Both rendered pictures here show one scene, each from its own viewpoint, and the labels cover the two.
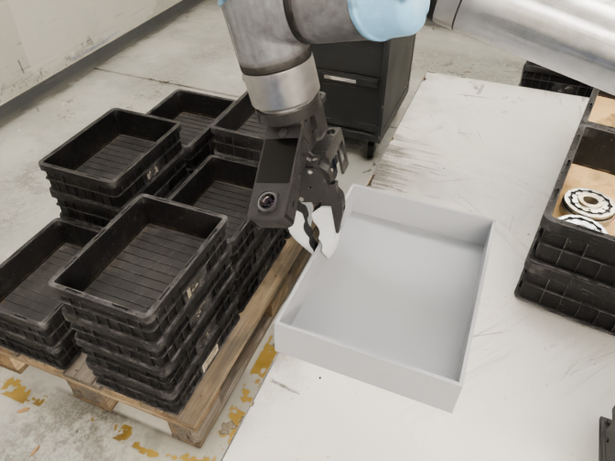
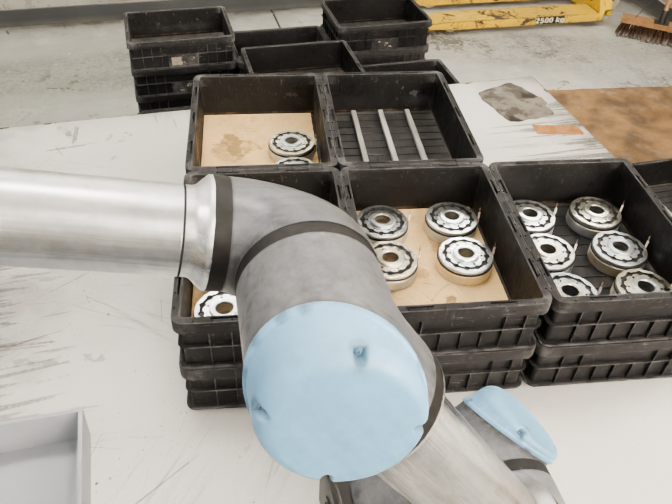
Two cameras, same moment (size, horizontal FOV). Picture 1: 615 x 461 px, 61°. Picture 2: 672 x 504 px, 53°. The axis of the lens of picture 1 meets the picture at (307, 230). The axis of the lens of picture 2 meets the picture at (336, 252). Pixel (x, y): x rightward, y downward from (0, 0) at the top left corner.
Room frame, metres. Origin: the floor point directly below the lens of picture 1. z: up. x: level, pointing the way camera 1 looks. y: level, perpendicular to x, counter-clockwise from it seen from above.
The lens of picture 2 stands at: (0.06, -0.19, 1.68)
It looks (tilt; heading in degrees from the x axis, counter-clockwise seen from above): 41 degrees down; 321
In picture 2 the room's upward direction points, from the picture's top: 3 degrees clockwise
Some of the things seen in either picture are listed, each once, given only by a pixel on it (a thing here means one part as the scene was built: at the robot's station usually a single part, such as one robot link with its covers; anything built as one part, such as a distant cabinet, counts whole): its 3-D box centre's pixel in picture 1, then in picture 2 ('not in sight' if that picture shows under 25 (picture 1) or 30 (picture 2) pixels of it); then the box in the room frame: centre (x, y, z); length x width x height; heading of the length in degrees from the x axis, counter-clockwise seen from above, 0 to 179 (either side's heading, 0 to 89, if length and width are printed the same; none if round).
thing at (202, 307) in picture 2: (580, 231); (224, 310); (0.77, -0.54, 0.86); 0.10 x 0.10 x 0.01
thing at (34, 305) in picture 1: (60, 290); not in sight; (1.16, 0.81, 0.26); 0.40 x 0.30 x 0.23; 158
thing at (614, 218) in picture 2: not in sight; (595, 212); (0.59, -1.29, 0.86); 0.10 x 0.10 x 0.01
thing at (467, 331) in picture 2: not in sight; (431, 254); (0.68, -0.91, 0.87); 0.40 x 0.30 x 0.11; 149
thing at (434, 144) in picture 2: not in sight; (393, 137); (1.02, -1.12, 0.87); 0.40 x 0.30 x 0.11; 149
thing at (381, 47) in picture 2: not in sight; (371, 61); (2.13, -2.01, 0.37); 0.40 x 0.30 x 0.45; 68
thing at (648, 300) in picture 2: not in sight; (594, 225); (0.52, -1.17, 0.92); 0.40 x 0.30 x 0.02; 149
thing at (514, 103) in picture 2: not in sight; (515, 100); (1.17, -1.75, 0.71); 0.22 x 0.19 x 0.01; 158
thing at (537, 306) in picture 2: not in sight; (434, 232); (0.68, -0.91, 0.92); 0.40 x 0.30 x 0.02; 149
